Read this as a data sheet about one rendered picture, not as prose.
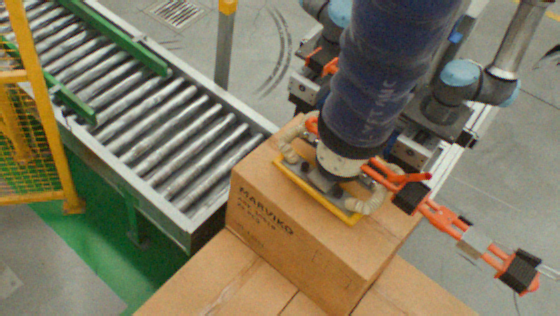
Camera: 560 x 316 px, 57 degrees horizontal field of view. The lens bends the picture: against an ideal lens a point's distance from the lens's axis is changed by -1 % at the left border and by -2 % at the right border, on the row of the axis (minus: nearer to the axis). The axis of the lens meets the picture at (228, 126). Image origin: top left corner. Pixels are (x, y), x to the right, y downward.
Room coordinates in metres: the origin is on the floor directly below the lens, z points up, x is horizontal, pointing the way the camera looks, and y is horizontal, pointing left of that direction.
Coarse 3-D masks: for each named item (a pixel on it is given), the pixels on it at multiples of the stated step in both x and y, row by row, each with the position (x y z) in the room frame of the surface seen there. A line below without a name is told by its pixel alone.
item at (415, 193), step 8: (400, 184) 0.90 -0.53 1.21; (408, 184) 0.91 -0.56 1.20; (416, 184) 0.92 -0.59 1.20; (424, 184) 0.91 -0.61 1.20; (400, 192) 0.88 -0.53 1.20; (408, 192) 0.88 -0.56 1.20; (416, 192) 0.89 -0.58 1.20; (424, 192) 0.89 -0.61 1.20; (392, 200) 0.87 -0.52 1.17; (400, 200) 0.86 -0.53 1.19; (408, 200) 0.85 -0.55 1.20; (416, 200) 0.86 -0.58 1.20; (424, 200) 0.85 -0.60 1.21; (400, 208) 0.85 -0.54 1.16; (408, 208) 0.84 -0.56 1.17; (416, 208) 0.83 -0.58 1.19
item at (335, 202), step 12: (300, 156) 1.07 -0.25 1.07; (288, 168) 1.01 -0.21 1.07; (300, 168) 1.01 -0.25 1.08; (312, 168) 1.02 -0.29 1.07; (300, 180) 0.97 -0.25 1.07; (312, 192) 0.93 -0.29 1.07; (324, 192) 0.93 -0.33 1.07; (336, 192) 0.92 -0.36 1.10; (348, 192) 0.94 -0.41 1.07; (324, 204) 0.89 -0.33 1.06; (336, 204) 0.89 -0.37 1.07; (348, 216) 0.85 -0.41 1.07; (360, 216) 0.86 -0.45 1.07
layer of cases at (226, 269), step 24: (216, 240) 0.99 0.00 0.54; (240, 240) 1.01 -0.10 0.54; (192, 264) 0.88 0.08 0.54; (216, 264) 0.89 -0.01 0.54; (240, 264) 0.90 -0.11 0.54; (264, 264) 0.91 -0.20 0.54; (408, 264) 0.98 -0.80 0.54; (168, 288) 0.77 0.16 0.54; (192, 288) 0.78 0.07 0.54; (216, 288) 0.79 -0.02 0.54; (240, 288) 0.80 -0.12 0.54; (264, 288) 0.81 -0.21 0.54; (288, 288) 0.82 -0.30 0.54; (384, 288) 0.86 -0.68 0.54; (408, 288) 0.87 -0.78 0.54; (432, 288) 0.89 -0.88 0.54; (144, 312) 0.67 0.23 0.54; (168, 312) 0.68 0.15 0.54; (192, 312) 0.69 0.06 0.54; (216, 312) 0.70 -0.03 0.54; (240, 312) 0.71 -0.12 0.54; (264, 312) 0.72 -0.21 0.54; (288, 312) 0.73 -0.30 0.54; (312, 312) 0.74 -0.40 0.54; (360, 312) 0.76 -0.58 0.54; (384, 312) 0.77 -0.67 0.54; (408, 312) 0.78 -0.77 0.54; (432, 312) 0.79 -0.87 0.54; (456, 312) 0.80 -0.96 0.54
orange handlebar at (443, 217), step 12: (312, 120) 1.14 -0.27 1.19; (312, 132) 1.09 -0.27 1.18; (384, 168) 0.97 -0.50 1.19; (384, 180) 0.92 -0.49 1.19; (432, 204) 0.86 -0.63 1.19; (432, 216) 0.81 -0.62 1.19; (444, 216) 0.81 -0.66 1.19; (444, 228) 0.78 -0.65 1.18; (492, 252) 0.72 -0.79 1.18; (492, 264) 0.68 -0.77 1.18
